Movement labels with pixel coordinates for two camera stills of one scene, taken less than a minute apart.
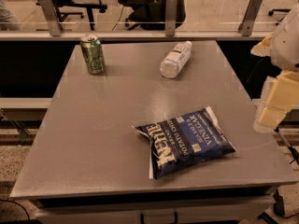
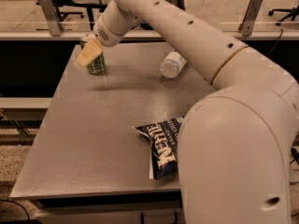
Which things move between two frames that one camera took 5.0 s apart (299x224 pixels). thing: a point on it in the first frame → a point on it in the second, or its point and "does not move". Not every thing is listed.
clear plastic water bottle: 177,61 does not move
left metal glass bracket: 51,15 does not move
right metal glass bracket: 247,24 does not move
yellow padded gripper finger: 282,97 → 90,50
